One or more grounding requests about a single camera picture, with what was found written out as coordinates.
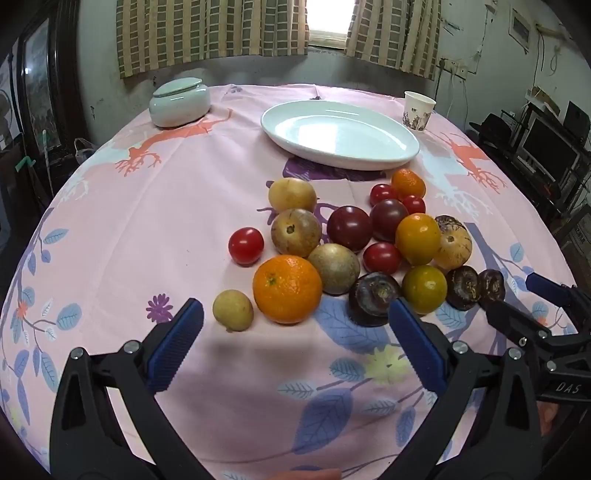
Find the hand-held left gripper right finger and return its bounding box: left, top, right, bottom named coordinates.
left=385, top=298, right=542, bottom=480

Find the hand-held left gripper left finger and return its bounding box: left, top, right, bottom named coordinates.
left=50, top=298, right=206, bottom=480

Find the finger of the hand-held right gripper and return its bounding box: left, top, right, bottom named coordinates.
left=486, top=301, right=561, bottom=356
left=526, top=272, right=591, bottom=319

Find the green-orange tomato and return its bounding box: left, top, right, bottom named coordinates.
left=401, top=265, right=448, bottom=315

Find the small tan round fruit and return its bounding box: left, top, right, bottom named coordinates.
left=212, top=289, right=254, bottom=332

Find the small striped pepino melon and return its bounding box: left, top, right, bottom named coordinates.
left=433, top=227, right=472, bottom=271

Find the orange-yellow tomato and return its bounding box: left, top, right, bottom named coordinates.
left=395, top=213, right=442, bottom=266

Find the olive-tan round fruit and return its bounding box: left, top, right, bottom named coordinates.
left=307, top=243, right=361, bottom=296

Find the large orange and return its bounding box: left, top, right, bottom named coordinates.
left=252, top=255, right=323, bottom=325

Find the dark red plum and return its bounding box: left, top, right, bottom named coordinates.
left=327, top=206, right=373, bottom=252
left=369, top=199, right=409, bottom=243

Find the brown passion fruit with stem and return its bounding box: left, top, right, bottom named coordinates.
left=270, top=209, right=322, bottom=258

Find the large striped pepino melon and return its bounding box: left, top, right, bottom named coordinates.
left=268, top=178, right=318, bottom=214

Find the white oval plate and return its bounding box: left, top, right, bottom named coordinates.
left=260, top=100, right=421, bottom=171

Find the black metal rack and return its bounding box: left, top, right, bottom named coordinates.
left=501, top=104, right=591, bottom=241

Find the pink printed tablecloth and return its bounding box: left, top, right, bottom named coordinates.
left=0, top=83, right=587, bottom=480

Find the computer monitor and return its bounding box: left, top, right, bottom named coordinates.
left=519, top=113, right=583, bottom=178

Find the small mandarin orange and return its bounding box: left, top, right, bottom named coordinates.
left=391, top=168, right=426, bottom=199

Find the black hat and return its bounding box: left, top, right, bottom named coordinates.
left=468, top=113, right=513, bottom=139

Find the black speaker box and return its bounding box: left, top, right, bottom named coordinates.
left=564, top=100, right=591, bottom=132

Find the cardboard box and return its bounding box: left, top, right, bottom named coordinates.
left=526, top=85, right=561, bottom=109

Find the printed paper cup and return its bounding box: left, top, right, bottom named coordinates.
left=403, top=91, right=437, bottom=134

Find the clear plastic bag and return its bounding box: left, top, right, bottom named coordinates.
left=74, top=137, right=98, bottom=164

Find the pale green lidded ceramic jar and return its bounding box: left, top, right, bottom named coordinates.
left=148, top=78, right=211, bottom=128

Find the narrow checked curtain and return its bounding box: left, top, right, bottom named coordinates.
left=344, top=0, right=443, bottom=81

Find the dark wooden cabinet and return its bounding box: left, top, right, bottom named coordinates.
left=0, top=0, right=93, bottom=222

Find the wide checked curtain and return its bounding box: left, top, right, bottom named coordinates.
left=115, top=0, right=309, bottom=79

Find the bright window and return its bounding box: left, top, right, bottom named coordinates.
left=305, top=0, right=358, bottom=49

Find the white wall panel box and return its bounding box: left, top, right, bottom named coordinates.
left=508, top=9, right=532, bottom=49

